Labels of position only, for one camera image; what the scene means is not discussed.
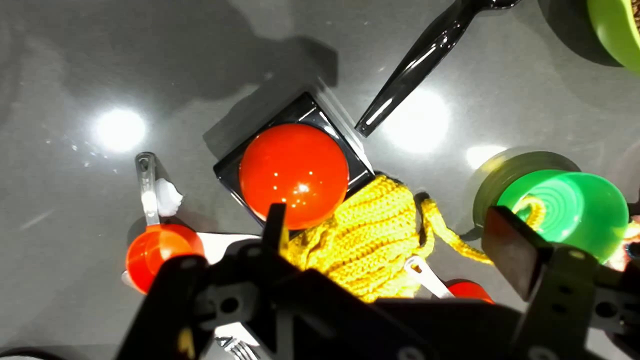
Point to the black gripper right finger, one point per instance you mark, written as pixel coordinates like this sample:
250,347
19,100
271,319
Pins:
567,292

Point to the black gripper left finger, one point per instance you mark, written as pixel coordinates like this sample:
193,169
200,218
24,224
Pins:
191,298

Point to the small green measuring cup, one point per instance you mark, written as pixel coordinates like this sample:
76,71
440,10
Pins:
557,198

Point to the small red measuring cup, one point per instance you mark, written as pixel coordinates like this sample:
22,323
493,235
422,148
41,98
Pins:
456,288

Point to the yellow knitted cloth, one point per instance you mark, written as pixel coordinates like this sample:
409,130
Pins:
369,239

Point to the lime green bowl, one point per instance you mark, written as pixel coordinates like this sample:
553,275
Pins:
599,31

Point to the red measuring cup white handle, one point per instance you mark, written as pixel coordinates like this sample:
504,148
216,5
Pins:
158,240

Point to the black handled utensil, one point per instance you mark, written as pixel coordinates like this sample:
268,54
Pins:
422,57

